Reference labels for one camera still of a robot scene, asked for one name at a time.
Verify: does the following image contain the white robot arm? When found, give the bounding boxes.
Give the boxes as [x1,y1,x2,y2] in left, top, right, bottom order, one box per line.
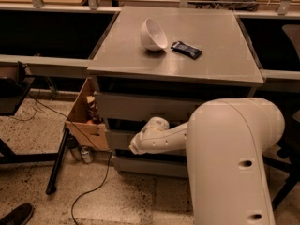
[129,97,285,225]

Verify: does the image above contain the grey top drawer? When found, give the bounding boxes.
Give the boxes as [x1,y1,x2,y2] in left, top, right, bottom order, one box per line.
[94,92,203,121]

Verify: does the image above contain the grey drawer cabinet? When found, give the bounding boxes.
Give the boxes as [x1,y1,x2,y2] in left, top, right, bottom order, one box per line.
[88,7,263,177]

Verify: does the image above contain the brown item in box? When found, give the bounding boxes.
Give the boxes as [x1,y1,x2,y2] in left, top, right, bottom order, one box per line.
[86,96,101,124]

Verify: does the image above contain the cardboard box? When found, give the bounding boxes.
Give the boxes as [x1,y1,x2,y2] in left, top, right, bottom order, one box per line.
[65,78,109,151]

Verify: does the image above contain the dark blue snack packet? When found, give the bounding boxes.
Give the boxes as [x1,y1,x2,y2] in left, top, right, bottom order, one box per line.
[171,41,202,60]

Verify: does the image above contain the white bowl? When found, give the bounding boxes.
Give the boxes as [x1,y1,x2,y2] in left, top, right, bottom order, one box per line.
[140,18,168,52]

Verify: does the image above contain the silver can on floor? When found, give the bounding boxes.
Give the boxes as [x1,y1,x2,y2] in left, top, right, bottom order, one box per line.
[81,146,93,163]

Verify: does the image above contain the dark bottle on floor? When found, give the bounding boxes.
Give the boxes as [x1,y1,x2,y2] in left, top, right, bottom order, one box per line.
[67,136,82,161]

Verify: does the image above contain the black office chair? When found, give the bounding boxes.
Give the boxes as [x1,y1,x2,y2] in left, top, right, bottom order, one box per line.
[262,23,300,211]

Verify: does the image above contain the dark shoe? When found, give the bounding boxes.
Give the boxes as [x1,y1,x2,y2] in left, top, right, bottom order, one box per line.
[0,202,34,225]

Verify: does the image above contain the black floor cable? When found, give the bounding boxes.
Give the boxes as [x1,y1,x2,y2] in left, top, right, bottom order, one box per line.
[12,82,113,225]

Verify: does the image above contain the black desk frame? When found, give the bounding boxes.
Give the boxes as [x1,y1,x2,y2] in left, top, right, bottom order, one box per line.
[0,61,71,196]

